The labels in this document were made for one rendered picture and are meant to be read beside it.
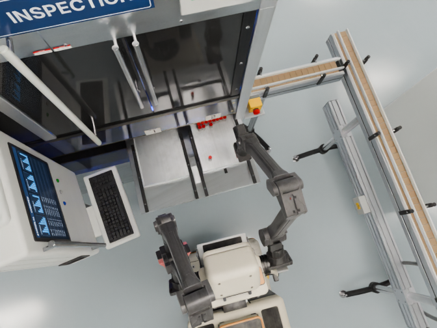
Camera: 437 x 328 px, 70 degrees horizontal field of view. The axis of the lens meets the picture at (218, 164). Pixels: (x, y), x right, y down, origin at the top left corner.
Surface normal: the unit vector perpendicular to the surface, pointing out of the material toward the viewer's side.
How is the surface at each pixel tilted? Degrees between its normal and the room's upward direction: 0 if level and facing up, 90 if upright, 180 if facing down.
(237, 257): 42
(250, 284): 48
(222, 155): 0
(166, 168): 0
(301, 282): 0
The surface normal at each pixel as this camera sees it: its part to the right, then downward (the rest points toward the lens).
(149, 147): 0.04, -0.25
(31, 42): 0.27, 0.93
